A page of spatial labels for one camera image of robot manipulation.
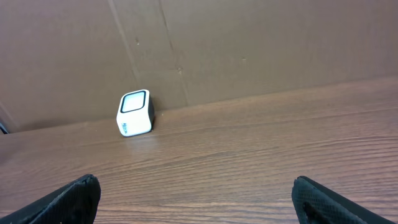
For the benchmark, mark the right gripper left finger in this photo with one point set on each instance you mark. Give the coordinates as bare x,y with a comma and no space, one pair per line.
74,203

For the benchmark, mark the white barcode scanner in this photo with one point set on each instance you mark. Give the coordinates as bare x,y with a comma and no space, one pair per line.
136,113

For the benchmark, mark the grey plastic mesh basket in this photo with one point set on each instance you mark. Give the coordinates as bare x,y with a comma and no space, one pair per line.
3,129

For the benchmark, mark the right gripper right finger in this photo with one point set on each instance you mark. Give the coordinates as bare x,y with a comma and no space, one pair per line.
316,204

